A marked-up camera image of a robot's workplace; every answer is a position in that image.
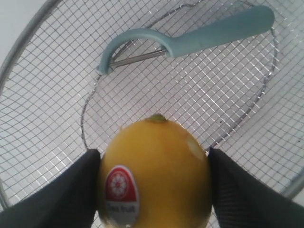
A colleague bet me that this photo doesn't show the teal handled peeler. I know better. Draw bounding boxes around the teal handled peeler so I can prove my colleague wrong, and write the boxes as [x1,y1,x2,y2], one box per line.
[96,5,275,75]

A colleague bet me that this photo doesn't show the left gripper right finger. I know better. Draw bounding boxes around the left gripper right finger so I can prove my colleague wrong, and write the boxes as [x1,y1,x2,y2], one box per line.
[208,147,304,228]

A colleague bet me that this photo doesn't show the yellow lemon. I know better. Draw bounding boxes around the yellow lemon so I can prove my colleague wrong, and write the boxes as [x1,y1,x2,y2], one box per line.
[97,114,212,228]

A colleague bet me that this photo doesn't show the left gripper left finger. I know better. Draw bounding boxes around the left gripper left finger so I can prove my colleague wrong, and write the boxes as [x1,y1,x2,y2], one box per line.
[0,149,101,228]

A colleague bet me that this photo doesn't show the metal wire mesh basket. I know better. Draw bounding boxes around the metal wire mesh basket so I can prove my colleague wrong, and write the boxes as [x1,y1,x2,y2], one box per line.
[0,0,304,212]

